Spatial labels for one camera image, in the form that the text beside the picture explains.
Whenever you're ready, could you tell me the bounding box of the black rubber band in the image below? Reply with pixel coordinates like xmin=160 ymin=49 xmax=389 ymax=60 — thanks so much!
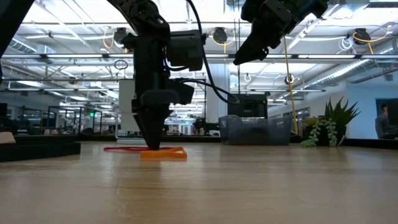
xmin=0 ymin=141 xmax=81 ymax=163

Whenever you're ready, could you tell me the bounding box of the orange rubber band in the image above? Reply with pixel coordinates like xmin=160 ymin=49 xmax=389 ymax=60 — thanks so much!
xmin=139 ymin=146 xmax=188 ymax=160

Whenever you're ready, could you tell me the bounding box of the silver ventilation duct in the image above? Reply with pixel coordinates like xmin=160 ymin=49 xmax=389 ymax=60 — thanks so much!
xmin=310 ymin=39 xmax=398 ymax=91
xmin=9 ymin=37 xmax=47 ymax=55

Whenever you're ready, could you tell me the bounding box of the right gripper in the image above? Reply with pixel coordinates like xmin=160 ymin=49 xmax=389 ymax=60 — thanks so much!
xmin=233 ymin=0 xmax=298 ymax=66

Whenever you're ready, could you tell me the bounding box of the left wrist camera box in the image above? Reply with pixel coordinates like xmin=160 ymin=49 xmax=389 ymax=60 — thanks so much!
xmin=169 ymin=79 xmax=195 ymax=105

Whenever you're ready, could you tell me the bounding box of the person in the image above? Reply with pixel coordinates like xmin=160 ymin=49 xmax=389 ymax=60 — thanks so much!
xmin=375 ymin=102 xmax=393 ymax=140

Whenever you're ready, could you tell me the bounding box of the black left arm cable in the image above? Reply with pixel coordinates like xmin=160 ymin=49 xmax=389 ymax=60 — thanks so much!
xmin=178 ymin=0 xmax=241 ymax=105

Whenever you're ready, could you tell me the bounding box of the black aluminium table frame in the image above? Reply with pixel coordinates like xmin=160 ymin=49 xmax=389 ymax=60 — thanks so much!
xmin=14 ymin=134 xmax=398 ymax=149

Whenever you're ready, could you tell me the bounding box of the hanging black cable loop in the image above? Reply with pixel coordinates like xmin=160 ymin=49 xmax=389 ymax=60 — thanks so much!
xmin=113 ymin=58 xmax=129 ymax=78

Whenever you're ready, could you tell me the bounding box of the long ceiling light strip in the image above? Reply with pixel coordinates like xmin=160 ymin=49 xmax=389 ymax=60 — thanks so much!
xmin=0 ymin=53 xmax=398 ymax=60

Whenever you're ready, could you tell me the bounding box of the black rectangular screen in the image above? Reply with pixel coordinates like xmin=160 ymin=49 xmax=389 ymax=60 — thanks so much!
xmin=227 ymin=93 xmax=268 ymax=119

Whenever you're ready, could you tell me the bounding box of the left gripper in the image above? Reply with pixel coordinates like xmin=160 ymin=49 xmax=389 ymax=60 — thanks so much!
xmin=132 ymin=40 xmax=181 ymax=151

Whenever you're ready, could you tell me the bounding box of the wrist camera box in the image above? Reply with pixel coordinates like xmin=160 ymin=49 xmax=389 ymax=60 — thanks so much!
xmin=169 ymin=79 xmax=195 ymax=105
xmin=241 ymin=0 xmax=265 ymax=22

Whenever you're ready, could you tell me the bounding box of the translucent grey plastic bin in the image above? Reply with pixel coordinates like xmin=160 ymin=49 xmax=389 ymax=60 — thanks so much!
xmin=218 ymin=114 xmax=293 ymax=146

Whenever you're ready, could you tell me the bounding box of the black ceiling cable reel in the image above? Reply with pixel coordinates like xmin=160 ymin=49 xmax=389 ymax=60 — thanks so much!
xmin=210 ymin=27 xmax=236 ymax=54
xmin=103 ymin=27 xmax=130 ymax=50
xmin=353 ymin=26 xmax=392 ymax=55

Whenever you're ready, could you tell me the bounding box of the potted green succulent plant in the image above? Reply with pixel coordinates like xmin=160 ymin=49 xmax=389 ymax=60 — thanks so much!
xmin=300 ymin=96 xmax=361 ymax=146

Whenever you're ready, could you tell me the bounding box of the yellow power cable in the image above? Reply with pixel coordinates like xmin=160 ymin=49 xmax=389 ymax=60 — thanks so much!
xmin=283 ymin=36 xmax=299 ymax=135

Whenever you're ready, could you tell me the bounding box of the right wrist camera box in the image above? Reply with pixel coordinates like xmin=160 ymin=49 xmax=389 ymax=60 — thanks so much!
xmin=241 ymin=0 xmax=265 ymax=22

